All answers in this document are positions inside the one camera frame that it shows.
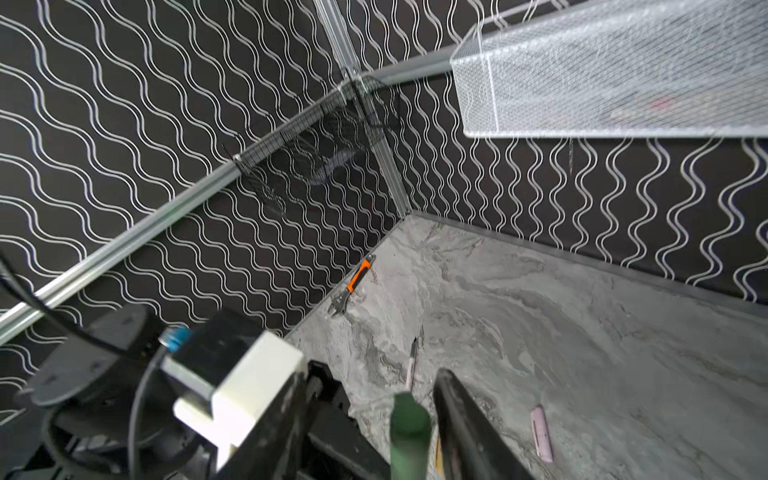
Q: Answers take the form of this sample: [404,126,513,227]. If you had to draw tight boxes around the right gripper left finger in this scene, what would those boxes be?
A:
[215,372,307,480]

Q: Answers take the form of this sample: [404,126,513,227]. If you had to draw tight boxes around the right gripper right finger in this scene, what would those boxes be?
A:
[433,368,533,480]

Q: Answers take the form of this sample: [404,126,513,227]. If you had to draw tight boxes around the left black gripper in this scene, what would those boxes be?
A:
[299,360,390,479]

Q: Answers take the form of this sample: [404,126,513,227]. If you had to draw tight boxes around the green pen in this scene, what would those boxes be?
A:
[389,392,432,480]

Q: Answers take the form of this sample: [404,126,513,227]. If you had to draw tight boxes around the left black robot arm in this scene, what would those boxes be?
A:
[1,305,390,479]

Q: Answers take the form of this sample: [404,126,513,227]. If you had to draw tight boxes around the tan pen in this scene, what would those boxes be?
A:
[434,437,445,479]

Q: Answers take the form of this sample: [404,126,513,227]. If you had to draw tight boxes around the pink pen cap upper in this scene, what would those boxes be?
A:
[530,405,554,463]

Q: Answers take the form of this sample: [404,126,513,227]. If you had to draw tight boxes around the pink pen near left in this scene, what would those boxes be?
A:
[405,338,419,391]

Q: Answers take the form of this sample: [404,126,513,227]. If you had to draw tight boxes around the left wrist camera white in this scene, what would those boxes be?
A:
[160,309,308,471]

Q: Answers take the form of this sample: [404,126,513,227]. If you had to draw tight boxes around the orange handled adjustable wrench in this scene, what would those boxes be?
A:
[328,254,376,317]

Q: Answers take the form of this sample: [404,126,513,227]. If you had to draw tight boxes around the black wire basket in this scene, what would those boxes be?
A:
[232,76,401,216]

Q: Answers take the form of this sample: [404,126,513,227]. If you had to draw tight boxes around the white mesh wire basket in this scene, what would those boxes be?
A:
[450,1,767,138]

